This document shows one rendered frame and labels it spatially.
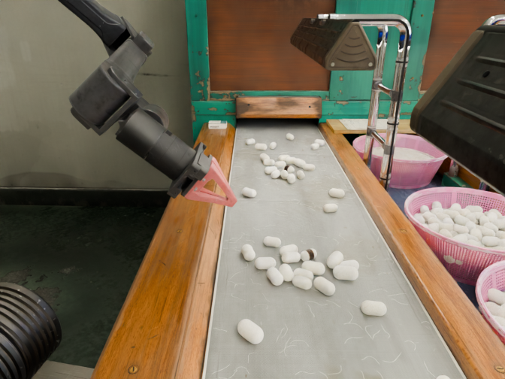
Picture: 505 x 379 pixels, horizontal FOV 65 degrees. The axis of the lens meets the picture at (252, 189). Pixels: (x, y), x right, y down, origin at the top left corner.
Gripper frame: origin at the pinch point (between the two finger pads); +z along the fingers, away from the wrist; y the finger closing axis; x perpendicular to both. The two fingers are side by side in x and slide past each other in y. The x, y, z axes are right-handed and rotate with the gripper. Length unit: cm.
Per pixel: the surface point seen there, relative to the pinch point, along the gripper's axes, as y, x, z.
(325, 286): -10.4, -2.2, 16.4
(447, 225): 9.9, -19.2, 38.3
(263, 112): 78, -2, 9
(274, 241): 2.8, 2.2, 11.6
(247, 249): -0.5, 5.0, 7.7
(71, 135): 174, 96, -52
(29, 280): 94, 129, -19
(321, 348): -20.4, 0.5, 15.8
